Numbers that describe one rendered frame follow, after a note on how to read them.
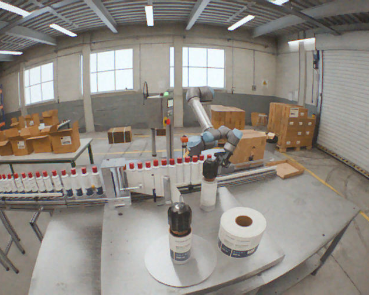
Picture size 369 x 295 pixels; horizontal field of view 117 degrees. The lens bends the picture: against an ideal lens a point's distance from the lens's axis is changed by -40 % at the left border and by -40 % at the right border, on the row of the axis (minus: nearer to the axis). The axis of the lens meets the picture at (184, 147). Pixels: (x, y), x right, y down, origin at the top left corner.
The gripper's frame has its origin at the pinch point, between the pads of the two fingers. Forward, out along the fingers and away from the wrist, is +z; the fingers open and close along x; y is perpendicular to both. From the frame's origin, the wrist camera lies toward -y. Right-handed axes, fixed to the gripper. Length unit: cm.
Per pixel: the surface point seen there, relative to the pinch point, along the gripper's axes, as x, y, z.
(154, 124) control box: -53, -1, -13
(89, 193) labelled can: -74, 3, 44
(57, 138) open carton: -138, -122, 71
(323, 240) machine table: 36, 82, -8
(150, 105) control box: -60, -2, -23
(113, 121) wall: -74, -553, 112
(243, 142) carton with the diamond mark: 23.8, -16.5, -30.3
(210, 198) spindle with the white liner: -15.4, 32.5, 5.2
